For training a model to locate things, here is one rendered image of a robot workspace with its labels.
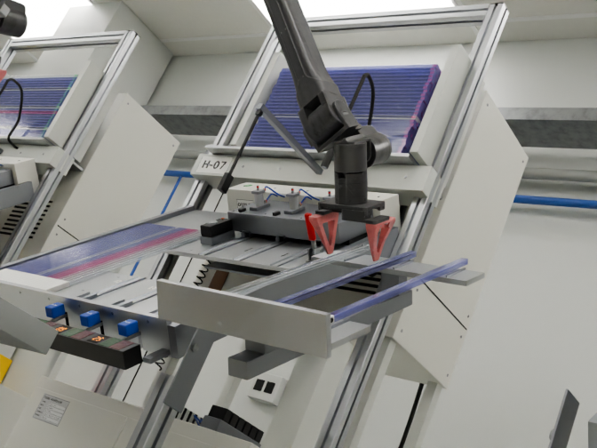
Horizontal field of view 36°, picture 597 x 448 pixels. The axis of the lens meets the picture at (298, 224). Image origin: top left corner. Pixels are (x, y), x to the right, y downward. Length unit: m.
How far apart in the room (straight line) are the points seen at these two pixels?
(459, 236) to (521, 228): 1.46
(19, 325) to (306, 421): 0.49
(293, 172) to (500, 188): 0.58
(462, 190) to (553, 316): 1.31
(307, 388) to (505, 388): 2.06
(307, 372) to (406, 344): 0.71
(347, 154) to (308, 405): 0.42
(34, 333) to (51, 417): 0.88
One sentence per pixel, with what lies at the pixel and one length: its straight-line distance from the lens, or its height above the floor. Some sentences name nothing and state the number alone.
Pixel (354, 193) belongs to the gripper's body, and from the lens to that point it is 1.57.
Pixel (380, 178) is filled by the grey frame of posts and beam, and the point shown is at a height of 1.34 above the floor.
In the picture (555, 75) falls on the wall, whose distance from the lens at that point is 4.27.
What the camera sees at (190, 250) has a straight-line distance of 2.17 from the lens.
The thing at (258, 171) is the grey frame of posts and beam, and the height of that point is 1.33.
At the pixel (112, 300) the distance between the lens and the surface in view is 1.88.
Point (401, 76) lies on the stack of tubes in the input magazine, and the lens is 2.37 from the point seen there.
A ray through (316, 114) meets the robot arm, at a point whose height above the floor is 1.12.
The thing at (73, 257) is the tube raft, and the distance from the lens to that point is 2.21.
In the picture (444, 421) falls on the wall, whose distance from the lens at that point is 3.59.
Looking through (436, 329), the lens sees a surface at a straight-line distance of 2.35.
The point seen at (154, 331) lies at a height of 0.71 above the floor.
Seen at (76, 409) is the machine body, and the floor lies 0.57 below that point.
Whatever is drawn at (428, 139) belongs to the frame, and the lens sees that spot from 2.21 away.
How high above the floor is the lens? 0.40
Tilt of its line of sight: 20 degrees up
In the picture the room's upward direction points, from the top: 24 degrees clockwise
